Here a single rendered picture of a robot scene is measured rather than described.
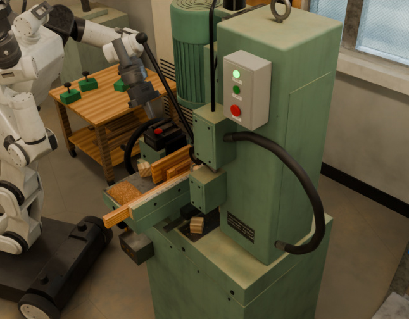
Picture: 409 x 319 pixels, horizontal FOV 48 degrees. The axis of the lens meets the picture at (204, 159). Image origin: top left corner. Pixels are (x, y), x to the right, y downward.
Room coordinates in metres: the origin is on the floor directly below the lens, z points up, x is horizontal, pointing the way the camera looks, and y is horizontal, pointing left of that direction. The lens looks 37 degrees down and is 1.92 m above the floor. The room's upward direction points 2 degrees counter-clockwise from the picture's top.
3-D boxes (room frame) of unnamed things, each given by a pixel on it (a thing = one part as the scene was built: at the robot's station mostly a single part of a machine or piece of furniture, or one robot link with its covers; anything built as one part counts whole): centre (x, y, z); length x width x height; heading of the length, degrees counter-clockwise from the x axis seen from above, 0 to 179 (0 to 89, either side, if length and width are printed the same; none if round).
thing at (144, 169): (1.28, 0.22, 0.92); 0.04 x 0.03 x 0.04; 108
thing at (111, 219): (1.21, 0.08, 0.92); 0.62 x 0.02 x 0.04; 130
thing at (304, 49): (1.07, -0.20, 1.16); 0.22 x 0.22 x 0.72; 40
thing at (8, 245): (1.62, 0.97, 0.28); 0.21 x 0.20 x 0.13; 70
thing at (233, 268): (1.19, -0.09, 0.76); 0.57 x 0.45 x 0.09; 40
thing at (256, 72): (0.95, -0.11, 1.40); 0.10 x 0.06 x 0.16; 40
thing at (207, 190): (1.04, -0.01, 1.02); 0.09 x 0.07 x 0.12; 130
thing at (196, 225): (1.09, 0.03, 0.82); 0.04 x 0.04 x 0.04; 79
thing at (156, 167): (1.29, 0.10, 0.94); 0.21 x 0.01 x 0.08; 130
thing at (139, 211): (1.23, 0.00, 0.93); 0.60 x 0.02 x 0.06; 130
